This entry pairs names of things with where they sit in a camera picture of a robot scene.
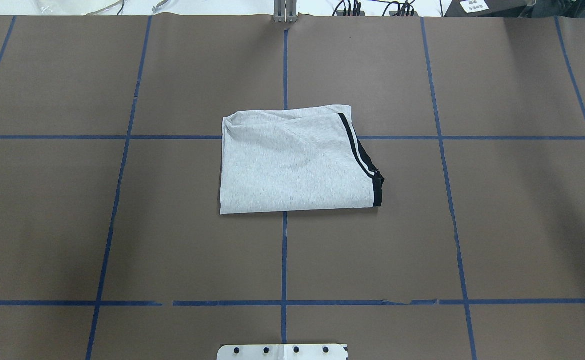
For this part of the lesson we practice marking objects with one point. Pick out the grey cartoon print t-shirt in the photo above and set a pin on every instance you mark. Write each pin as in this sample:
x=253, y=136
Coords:
x=295, y=160

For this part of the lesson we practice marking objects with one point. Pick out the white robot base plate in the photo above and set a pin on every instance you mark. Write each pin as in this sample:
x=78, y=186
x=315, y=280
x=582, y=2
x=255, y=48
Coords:
x=308, y=351

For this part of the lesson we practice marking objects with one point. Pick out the aluminium frame post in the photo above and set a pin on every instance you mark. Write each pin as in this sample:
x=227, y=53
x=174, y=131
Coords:
x=285, y=11

